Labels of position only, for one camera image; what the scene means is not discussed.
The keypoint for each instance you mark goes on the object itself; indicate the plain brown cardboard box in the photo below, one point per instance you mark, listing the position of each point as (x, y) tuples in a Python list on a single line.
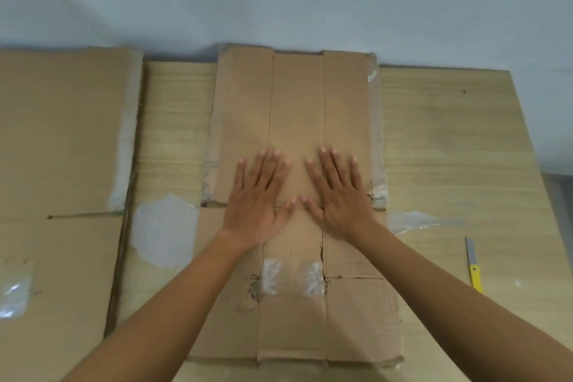
[(295, 104), (58, 126)]

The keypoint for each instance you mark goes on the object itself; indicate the yellow utility knife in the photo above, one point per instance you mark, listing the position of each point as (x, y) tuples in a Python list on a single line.
[(475, 276)]

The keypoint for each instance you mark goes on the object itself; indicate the person's right hand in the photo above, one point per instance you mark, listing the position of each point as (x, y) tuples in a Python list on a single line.
[(344, 202)]

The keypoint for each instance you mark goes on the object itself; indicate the person's left forearm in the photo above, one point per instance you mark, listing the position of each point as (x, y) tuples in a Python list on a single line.
[(156, 314)]

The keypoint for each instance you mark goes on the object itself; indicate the light wooden table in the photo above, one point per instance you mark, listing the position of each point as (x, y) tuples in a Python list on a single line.
[(447, 149)]

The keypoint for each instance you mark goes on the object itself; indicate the person's left hand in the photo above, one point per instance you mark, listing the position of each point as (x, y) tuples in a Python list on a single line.
[(255, 207)]

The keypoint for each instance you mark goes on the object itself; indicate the person's right forearm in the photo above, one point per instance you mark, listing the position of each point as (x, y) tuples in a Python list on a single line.
[(447, 305)]

